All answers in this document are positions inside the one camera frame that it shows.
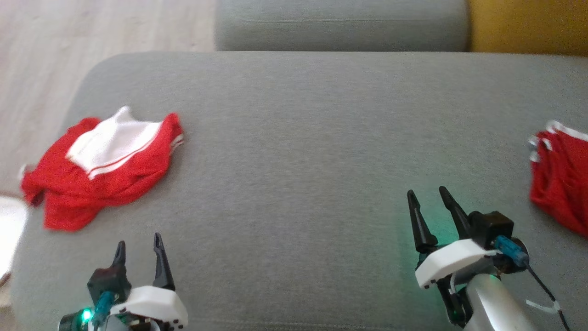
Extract left camera cable teal plug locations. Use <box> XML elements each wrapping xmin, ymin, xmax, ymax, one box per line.
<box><xmin>92</xmin><ymin>291</ymin><xmax>115</xmax><ymax>325</ymax></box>

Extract wide yellow sofa back cushion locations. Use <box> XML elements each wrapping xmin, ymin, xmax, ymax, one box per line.
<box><xmin>468</xmin><ymin>0</ymin><xmax>588</xmax><ymax>58</ymax></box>

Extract white laundry basket brown rim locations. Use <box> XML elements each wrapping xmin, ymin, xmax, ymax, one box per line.
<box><xmin>0</xmin><ymin>195</ymin><xmax>29</xmax><ymax>288</ymax></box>

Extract red shorts with white trim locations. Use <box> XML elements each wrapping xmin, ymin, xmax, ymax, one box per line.
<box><xmin>527</xmin><ymin>120</ymin><xmax>588</xmax><ymax>238</ymax></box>

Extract red and white shirt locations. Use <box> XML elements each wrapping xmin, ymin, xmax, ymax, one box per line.
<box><xmin>19</xmin><ymin>106</ymin><xmax>185</xmax><ymax>231</ymax></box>

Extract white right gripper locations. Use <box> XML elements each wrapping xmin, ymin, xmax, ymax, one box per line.
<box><xmin>407</xmin><ymin>186</ymin><xmax>500</xmax><ymax>328</ymax></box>

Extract large grey sofa ottoman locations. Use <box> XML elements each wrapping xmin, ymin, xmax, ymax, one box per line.
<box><xmin>10</xmin><ymin>51</ymin><xmax>588</xmax><ymax>331</ymax></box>

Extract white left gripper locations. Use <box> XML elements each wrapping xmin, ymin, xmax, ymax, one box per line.
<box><xmin>108</xmin><ymin>232</ymin><xmax>189</xmax><ymax>331</ymax></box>

